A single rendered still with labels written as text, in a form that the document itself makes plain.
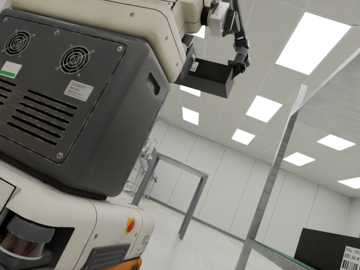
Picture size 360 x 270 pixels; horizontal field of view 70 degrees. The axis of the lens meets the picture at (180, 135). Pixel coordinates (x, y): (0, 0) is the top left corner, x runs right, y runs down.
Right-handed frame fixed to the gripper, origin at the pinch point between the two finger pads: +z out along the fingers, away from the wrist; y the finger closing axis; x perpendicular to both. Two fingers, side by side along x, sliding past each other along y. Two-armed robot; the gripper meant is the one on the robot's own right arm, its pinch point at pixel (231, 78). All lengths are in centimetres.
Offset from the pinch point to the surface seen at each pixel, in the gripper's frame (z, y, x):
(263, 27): -188, 30, -179
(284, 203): -63, -133, -894
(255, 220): 68, -36, 12
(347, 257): 69, -58, 53
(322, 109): 18, -46, 26
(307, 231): 65, -53, 28
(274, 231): 41, -131, -893
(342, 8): -188, -54, -129
